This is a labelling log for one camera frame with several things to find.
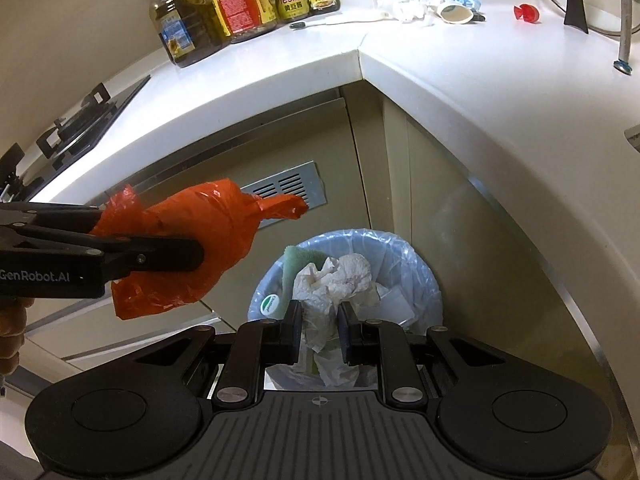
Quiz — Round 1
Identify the white paper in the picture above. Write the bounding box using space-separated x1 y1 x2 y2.
376 0 440 23

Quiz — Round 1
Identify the orange plastic bag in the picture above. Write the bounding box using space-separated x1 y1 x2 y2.
91 179 308 321

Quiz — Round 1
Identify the black gas stove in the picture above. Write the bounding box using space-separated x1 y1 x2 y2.
1 75 151 203

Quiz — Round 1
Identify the white cable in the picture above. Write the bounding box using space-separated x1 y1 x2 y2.
288 12 396 31

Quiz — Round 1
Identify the person left hand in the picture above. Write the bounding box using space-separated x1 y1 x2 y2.
0 297 35 376

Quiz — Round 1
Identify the stainless steel sink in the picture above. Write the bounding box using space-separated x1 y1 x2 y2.
625 125 640 152

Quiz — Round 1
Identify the white pill bottle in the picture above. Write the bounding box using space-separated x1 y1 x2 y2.
259 294 284 320

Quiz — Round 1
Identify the green microfibre cloth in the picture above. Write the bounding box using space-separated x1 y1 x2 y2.
280 246 338 308

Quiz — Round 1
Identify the blue lined trash bin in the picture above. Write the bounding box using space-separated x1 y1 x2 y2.
246 227 445 391

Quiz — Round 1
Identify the dark sauce bottle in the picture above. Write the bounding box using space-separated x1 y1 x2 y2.
149 0 228 68

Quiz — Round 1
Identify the red plastic cap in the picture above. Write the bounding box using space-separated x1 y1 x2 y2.
513 3 540 24

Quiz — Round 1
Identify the white paper cup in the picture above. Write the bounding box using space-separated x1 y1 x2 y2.
436 2 474 25

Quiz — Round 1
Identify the steel faucet pipe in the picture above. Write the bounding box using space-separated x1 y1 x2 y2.
613 0 632 76

